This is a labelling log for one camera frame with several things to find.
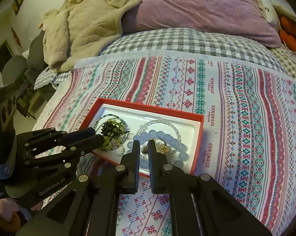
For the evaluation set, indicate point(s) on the purple pillow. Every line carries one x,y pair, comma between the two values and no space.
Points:
199,7

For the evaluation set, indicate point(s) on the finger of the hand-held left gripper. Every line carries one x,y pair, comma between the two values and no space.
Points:
88,145
71,135

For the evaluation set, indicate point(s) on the grey chair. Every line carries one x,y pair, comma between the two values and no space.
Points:
15,70

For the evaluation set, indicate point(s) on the red jewelry box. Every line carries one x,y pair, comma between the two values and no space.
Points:
189,130

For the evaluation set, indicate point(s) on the person's left forearm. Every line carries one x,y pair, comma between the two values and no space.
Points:
2,216

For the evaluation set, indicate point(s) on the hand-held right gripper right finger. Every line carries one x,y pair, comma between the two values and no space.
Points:
151,162

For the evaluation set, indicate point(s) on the red wall ornament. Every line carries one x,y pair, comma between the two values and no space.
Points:
13,33

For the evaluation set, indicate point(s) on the black metal stand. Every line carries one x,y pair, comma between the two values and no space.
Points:
24,103

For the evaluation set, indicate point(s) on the printed patterned blanket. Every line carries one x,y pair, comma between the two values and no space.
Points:
236,118

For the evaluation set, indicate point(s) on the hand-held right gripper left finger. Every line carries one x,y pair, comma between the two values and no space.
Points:
137,162

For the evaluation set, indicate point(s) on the orange plush toy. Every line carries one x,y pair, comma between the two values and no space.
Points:
292,38

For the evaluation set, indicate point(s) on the framed wall picture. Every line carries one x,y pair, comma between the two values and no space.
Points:
18,0

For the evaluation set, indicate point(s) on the grey checked bed sheet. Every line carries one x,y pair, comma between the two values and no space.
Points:
187,41

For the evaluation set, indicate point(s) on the white printed pillow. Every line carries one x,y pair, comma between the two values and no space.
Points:
268,8

